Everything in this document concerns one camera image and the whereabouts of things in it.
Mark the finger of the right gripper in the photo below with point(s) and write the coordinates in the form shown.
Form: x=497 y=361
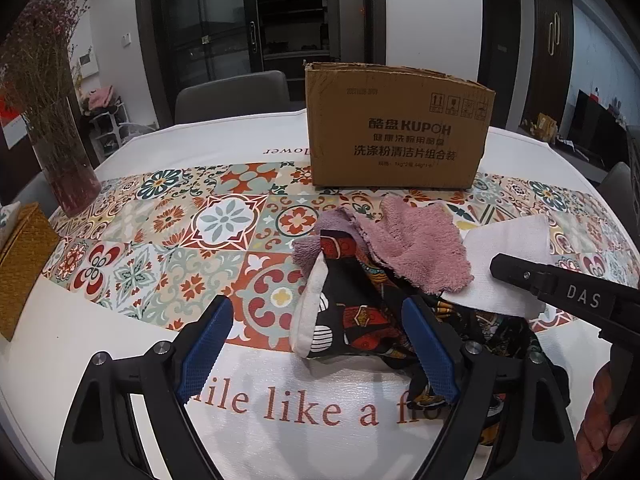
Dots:
x=591 y=299

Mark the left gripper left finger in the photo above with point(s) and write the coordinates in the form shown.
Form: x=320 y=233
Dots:
x=101 y=440

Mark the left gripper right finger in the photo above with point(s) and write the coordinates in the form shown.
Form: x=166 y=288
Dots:
x=534 y=440

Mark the white tree-print cloth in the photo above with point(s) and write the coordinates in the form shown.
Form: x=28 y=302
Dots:
x=525 y=238

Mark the black patterned silk scarf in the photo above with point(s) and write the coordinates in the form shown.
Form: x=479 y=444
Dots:
x=365 y=317

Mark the pink fluffy towel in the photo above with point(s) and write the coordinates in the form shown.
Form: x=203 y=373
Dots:
x=419 y=244

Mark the right human hand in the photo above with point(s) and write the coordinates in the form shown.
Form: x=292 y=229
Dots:
x=596 y=433

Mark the grey chair at right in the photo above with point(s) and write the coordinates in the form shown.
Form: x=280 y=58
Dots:
x=617 y=189

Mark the black tv cabinet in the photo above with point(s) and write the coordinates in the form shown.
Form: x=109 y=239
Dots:
x=596 y=134

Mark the yellow woven tissue box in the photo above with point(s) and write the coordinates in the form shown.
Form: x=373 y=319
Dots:
x=30 y=244

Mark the dark wooden door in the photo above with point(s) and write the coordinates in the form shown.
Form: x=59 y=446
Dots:
x=552 y=61

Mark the floral white cushion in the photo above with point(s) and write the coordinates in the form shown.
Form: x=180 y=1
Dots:
x=8 y=220

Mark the patterned tablecloth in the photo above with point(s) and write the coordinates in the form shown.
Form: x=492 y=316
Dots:
x=185 y=214

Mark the glass vase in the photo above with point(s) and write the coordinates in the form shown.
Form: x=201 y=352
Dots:
x=62 y=157

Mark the brown cardboard box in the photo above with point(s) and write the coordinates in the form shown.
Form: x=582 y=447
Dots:
x=377 y=126

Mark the white shoe rack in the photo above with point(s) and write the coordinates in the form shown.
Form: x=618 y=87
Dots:
x=104 y=128

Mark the dried pink flowers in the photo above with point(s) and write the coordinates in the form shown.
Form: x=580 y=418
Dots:
x=36 y=77

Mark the grey dining chair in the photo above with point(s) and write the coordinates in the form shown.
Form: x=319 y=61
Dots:
x=250 y=94

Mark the black glass sliding door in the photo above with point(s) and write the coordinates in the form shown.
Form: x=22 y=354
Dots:
x=189 y=42

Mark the wall intercom panel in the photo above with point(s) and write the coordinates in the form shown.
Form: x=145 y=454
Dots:
x=88 y=65

